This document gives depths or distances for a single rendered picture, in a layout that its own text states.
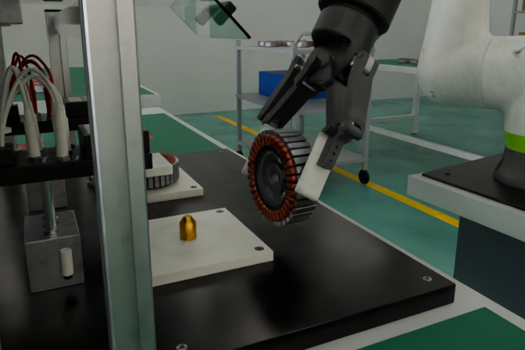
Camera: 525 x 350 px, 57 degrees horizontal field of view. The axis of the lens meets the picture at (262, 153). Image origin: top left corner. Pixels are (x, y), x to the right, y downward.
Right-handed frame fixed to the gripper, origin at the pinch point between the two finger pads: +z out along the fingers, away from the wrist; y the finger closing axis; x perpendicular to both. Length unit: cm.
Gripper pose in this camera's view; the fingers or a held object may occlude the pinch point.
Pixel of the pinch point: (282, 171)
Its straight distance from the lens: 56.7
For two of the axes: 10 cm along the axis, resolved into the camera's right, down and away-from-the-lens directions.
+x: 7.6, 4.1, 5.1
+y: 5.1, 1.3, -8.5
